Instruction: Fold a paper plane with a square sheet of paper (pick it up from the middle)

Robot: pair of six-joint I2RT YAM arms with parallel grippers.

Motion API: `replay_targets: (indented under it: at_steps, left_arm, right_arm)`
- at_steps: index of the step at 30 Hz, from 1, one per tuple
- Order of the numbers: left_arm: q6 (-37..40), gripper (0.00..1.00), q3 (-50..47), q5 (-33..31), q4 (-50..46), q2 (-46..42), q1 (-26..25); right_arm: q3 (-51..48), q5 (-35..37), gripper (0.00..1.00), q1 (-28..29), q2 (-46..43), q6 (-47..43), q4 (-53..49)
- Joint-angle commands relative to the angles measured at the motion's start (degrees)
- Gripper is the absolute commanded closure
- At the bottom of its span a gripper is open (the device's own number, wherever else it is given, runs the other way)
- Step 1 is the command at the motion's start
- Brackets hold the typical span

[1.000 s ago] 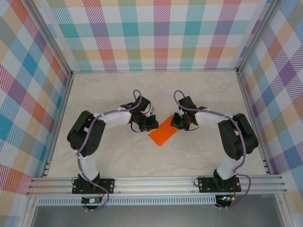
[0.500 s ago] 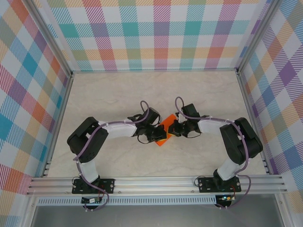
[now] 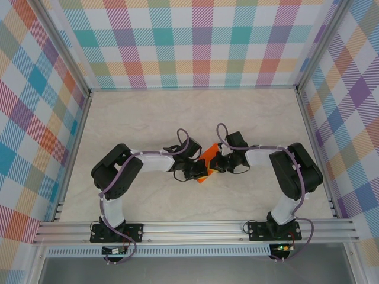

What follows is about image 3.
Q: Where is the orange square paper sheet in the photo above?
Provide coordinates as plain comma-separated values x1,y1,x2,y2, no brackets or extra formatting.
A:
196,143,223,185

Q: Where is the grey metal shelf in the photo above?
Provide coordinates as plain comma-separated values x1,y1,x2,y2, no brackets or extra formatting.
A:
38,256,356,284

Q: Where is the left small circuit board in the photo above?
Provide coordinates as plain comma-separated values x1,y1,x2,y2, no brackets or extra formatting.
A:
102,247,129,255

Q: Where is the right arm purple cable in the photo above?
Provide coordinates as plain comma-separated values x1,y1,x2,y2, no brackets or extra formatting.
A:
216,122,315,263

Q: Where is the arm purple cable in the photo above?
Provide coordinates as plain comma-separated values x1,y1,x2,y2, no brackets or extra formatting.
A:
216,122,315,263
98,128,192,266

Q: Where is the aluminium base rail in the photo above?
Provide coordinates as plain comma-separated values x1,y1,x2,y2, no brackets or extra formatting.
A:
32,218,361,245

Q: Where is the aluminium back rail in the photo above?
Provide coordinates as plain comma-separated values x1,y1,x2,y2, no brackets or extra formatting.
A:
88,85,300,92

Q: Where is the right base black wire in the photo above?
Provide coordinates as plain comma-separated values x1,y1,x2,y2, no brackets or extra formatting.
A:
242,220,269,235

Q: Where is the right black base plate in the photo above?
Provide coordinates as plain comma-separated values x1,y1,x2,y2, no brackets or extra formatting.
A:
248,221,302,242

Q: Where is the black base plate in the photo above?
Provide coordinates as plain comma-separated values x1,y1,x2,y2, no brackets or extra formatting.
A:
90,223,144,243
248,221,302,242

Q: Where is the right aluminium side rail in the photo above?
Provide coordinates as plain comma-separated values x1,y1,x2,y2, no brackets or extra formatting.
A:
296,91,341,219

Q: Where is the aluminium side rail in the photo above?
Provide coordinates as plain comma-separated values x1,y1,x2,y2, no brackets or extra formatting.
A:
296,91,341,219
52,91,93,222

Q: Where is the slotted grey cable duct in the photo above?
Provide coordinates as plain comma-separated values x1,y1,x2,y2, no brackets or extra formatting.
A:
46,244,272,257

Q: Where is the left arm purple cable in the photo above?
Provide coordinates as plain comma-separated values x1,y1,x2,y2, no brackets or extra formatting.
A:
98,128,192,266

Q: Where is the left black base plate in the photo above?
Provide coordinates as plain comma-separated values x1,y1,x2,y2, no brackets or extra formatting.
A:
90,223,144,243

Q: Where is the left aluminium side rail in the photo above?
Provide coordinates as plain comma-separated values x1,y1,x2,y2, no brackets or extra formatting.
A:
52,91,93,222

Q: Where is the right aluminium corner post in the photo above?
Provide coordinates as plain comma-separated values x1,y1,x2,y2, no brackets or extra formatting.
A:
295,0,356,94

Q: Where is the aluminium corner post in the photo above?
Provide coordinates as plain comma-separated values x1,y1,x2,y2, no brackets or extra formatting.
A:
295,0,356,94
28,0,92,97

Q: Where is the left aluminium corner post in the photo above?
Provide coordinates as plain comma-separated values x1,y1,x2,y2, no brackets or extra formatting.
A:
28,0,92,97

